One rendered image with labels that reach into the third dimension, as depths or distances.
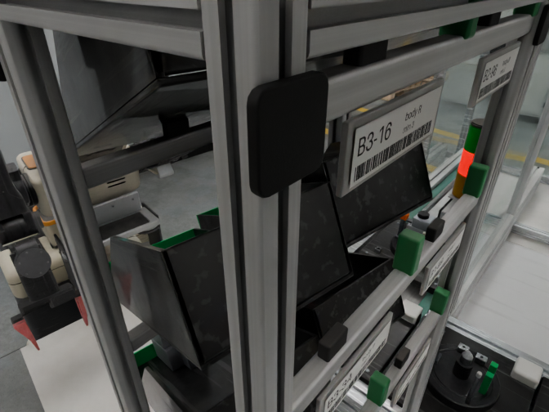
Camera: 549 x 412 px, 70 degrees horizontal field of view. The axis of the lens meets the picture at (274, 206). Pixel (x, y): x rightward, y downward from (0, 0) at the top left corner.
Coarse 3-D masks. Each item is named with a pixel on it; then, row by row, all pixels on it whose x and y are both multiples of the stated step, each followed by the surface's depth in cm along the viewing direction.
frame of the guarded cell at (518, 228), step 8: (440, 72) 134; (440, 96) 140; (472, 112) 180; (464, 136) 186; (424, 144) 149; (464, 144) 189; (424, 152) 149; (544, 176) 171; (520, 224) 138; (512, 232) 139; (520, 232) 137; (528, 232) 136; (536, 232) 134; (544, 232) 134; (536, 240) 135; (544, 240) 133
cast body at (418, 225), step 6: (420, 216) 106; (426, 216) 105; (432, 216) 107; (414, 222) 107; (420, 222) 106; (426, 222) 104; (408, 228) 109; (414, 228) 107; (420, 228) 106; (426, 228) 105
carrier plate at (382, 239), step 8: (392, 224) 124; (384, 232) 120; (392, 232) 120; (376, 240) 117; (384, 240) 117; (368, 248) 114; (384, 248) 114; (384, 256) 110; (392, 256) 110; (440, 272) 104; (416, 280) 102; (432, 288) 99
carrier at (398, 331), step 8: (408, 304) 92; (416, 304) 92; (408, 312) 90; (416, 312) 90; (400, 320) 90; (408, 320) 90; (416, 320) 89; (392, 328) 88; (400, 328) 88; (408, 328) 88; (392, 336) 86; (400, 336) 86; (392, 344) 84; (400, 344) 85; (384, 352) 83; (392, 352) 83; (376, 360) 81; (384, 360) 81; (368, 368) 79; (376, 368) 79; (384, 368) 81; (360, 376) 78; (368, 376) 78
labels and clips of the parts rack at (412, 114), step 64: (64, 0) 15; (128, 0) 11; (192, 0) 10; (0, 64) 21; (512, 64) 29; (256, 128) 9; (320, 128) 11; (384, 128) 16; (256, 192) 10; (448, 256) 35; (384, 320) 27; (384, 384) 35
